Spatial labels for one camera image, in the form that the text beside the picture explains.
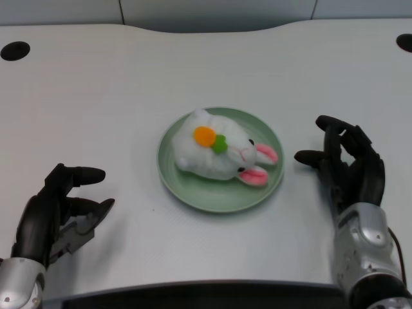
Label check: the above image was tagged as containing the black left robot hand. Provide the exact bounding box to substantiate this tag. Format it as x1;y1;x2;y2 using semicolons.
10;163;116;268

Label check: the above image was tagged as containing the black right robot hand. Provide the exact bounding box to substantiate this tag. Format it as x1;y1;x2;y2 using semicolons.
294;115;386;216

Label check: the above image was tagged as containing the white rabbit plush doll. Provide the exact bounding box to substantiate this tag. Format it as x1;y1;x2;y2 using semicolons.
170;108;279;188

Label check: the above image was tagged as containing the green round plate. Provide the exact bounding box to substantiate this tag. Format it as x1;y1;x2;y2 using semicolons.
156;106;285;215

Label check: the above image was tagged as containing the dark robot torso edge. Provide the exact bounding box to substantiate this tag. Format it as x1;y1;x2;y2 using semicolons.
41;282;350;309

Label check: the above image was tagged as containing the dark cable on right arm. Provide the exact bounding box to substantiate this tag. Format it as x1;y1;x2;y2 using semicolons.
387;227;407;286

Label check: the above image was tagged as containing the black table cable grommet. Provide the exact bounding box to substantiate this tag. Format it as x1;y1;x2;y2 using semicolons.
395;33;412;53
0;41;32;62

